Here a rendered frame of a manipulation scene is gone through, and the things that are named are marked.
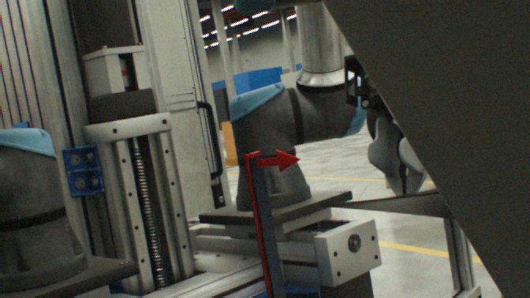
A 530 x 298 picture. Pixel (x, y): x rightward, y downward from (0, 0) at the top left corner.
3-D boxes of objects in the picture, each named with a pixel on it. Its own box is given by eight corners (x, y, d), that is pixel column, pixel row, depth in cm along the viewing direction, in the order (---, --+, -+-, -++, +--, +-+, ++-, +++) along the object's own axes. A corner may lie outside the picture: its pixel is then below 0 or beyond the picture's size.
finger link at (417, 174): (384, 198, 68) (382, 109, 70) (411, 202, 73) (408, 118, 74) (412, 196, 66) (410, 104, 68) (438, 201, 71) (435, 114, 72)
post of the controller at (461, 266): (470, 291, 117) (453, 180, 116) (453, 290, 119) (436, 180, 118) (476, 285, 120) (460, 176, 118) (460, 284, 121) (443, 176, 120)
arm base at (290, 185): (222, 210, 136) (213, 162, 136) (276, 194, 146) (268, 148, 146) (271, 211, 125) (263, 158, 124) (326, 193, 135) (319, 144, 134)
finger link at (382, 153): (357, 199, 70) (356, 112, 72) (385, 203, 75) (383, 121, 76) (384, 198, 68) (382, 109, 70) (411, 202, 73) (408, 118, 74)
